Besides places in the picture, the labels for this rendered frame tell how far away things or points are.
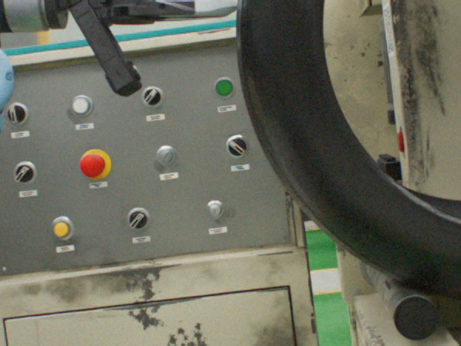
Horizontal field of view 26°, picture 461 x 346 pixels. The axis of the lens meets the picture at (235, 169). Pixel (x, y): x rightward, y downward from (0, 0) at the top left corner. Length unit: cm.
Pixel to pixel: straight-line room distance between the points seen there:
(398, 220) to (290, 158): 13
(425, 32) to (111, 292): 66
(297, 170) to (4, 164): 80
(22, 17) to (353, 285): 57
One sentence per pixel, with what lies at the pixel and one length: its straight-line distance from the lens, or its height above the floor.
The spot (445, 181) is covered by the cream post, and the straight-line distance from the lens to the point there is 140.
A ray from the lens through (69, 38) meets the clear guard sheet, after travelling 168.
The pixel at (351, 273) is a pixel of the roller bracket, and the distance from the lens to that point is 137.
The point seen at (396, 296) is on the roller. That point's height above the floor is 92.
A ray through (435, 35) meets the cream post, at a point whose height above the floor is 120.
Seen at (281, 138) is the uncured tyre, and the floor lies 110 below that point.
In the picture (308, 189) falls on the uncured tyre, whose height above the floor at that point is 104.
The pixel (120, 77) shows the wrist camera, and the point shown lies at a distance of 111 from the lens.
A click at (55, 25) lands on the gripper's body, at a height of 125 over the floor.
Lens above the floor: 112
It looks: 3 degrees down
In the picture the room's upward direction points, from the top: 7 degrees counter-clockwise
